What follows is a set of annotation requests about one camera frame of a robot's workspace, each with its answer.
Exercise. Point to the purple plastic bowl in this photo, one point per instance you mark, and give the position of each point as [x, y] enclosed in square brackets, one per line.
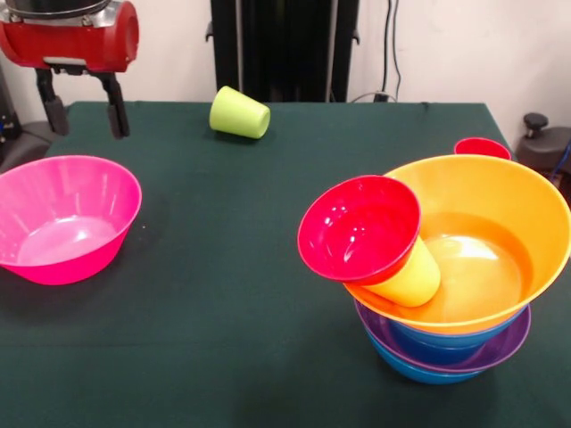
[508, 348]

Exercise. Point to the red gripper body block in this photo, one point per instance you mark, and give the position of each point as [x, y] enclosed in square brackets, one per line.
[71, 44]

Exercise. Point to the dark green tablecloth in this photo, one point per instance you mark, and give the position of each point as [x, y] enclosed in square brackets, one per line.
[223, 356]

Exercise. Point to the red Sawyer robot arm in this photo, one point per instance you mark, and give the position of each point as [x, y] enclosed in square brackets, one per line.
[58, 6]

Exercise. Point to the small red plastic bowl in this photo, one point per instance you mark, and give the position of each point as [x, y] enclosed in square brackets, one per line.
[357, 232]

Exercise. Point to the large orange plastic bowl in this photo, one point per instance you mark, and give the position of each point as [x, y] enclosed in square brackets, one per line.
[490, 196]

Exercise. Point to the large pink plastic bowl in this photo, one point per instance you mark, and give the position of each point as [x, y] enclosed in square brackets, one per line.
[67, 218]

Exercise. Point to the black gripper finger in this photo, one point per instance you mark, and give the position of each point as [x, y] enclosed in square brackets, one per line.
[117, 113]
[53, 107]

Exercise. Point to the green plastic cup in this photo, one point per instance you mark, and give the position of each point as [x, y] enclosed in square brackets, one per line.
[238, 113]

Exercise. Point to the black computer tower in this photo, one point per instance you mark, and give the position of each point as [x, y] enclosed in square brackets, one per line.
[6, 111]

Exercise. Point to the red plastic cup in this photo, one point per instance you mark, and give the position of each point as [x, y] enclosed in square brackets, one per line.
[482, 147]

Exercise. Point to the yellow plastic cup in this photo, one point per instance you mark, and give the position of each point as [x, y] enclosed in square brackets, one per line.
[410, 285]

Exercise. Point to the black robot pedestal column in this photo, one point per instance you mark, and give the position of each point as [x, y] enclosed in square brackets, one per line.
[285, 44]

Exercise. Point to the small teal blue bowl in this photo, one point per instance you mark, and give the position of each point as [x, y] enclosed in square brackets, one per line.
[437, 354]

